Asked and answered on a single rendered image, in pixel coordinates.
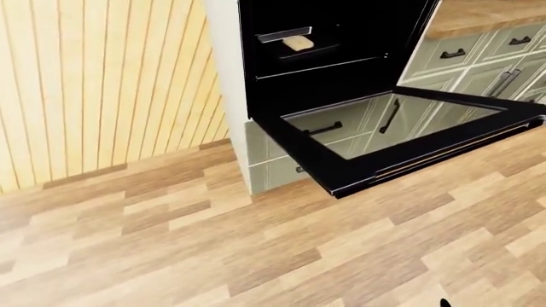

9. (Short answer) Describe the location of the black glass oven door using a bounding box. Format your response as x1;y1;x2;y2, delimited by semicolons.
251;84;546;200

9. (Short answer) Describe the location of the green drawer below oven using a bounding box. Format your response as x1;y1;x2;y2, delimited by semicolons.
245;120;311;196

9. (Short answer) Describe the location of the black built-in oven body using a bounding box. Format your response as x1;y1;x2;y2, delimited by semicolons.
237;0;443;123

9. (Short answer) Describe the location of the white oven cabinet side panel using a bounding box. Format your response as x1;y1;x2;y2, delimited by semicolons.
202;0;257;196

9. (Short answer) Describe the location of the green cabinet drawer front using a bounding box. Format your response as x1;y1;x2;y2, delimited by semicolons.
477;23;546;64
420;33;487;74

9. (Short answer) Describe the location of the wooden countertop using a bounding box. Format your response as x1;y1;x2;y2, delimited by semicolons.
426;0;546;40

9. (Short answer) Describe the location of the tan bread loaf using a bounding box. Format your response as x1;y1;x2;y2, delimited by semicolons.
283;35;316;51

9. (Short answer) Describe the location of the black oven door handle bar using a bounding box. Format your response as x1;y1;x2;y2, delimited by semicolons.
374;120;546;179

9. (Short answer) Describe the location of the long black cabinet door handle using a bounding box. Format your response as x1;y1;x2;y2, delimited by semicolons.
489;68;522;99

